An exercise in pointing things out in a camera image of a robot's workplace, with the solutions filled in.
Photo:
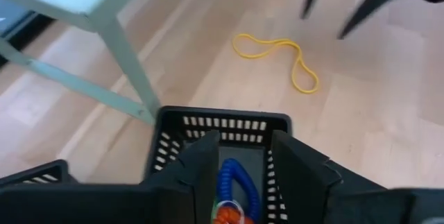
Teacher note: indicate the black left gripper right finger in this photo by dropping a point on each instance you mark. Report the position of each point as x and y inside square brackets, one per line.
[298, 175]

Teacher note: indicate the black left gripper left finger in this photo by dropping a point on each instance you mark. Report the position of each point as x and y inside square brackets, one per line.
[204, 168]

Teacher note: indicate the blue coil wristband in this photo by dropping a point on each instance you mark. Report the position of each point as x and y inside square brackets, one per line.
[225, 179]

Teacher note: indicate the red coil wristband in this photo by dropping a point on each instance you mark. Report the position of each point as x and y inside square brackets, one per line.
[229, 216]

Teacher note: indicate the small black mesh basket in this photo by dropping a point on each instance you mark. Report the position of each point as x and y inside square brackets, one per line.
[225, 116]
[34, 170]

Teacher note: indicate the yellow rubber band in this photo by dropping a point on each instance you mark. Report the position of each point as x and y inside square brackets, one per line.
[256, 57]

